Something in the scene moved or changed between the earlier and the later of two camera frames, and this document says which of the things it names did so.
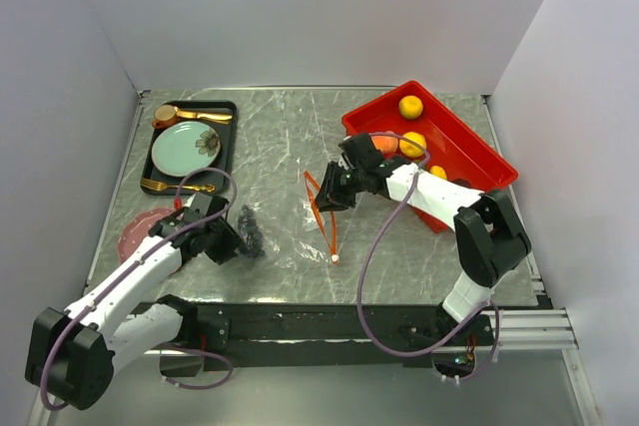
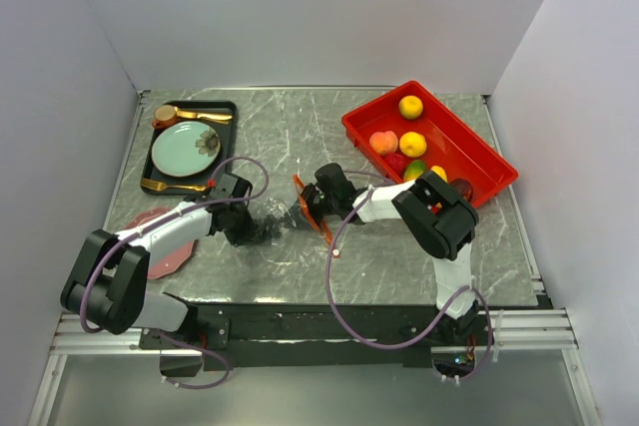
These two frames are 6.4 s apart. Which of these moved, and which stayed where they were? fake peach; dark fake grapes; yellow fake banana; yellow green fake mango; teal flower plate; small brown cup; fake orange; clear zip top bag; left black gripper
Moved: clear zip top bag; dark fake grapes; left black gripper
Stayed: teal flower plate; yellow green fake mango; fake orange; fake peach; small brown cup; yellow fake banana
